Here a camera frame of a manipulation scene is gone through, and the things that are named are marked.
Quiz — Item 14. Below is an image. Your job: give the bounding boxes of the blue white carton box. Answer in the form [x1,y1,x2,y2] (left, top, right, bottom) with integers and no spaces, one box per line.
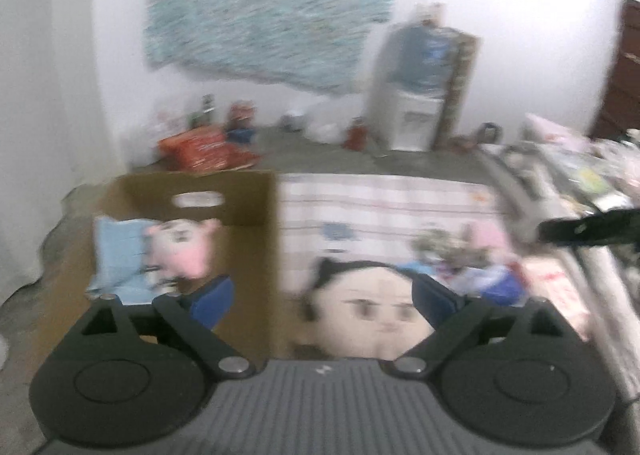
[436,264,525,305]

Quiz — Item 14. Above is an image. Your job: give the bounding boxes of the pink round plush toy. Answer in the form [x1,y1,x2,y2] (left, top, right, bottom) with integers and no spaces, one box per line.
[144,219,221,289]

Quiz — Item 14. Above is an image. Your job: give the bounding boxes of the black haired doll plush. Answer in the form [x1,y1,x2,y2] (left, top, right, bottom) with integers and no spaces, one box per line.
[300,258,434,361]

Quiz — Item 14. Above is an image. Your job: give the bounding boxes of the light blue checkered towel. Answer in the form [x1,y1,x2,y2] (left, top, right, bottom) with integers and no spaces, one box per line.
[86,216,162,305]

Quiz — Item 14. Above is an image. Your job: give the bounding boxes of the checkered table cloth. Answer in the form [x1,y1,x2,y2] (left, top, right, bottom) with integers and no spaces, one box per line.
[278,172,632,386]

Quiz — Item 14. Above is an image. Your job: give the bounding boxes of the brown wooden door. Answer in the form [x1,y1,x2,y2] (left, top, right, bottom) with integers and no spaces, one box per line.
[589,0,640,139]

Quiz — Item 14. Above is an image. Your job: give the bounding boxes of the brown cardboard box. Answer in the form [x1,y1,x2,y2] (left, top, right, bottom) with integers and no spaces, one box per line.
[35,171,280,364]

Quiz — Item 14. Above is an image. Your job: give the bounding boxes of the red snack bag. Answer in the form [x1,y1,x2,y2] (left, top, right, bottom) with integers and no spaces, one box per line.
[157,126,260,172]

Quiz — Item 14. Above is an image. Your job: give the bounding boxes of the white water dispenser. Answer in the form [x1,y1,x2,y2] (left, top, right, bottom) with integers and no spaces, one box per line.
[366,24,454,152]

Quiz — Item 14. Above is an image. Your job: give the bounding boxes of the blue water bottle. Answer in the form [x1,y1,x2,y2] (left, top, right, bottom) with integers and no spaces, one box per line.
[395,24,459,97]

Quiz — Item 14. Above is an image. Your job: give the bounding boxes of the floral teal wall cloth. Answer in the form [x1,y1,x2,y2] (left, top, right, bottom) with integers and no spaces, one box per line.
[144,0,395,93]

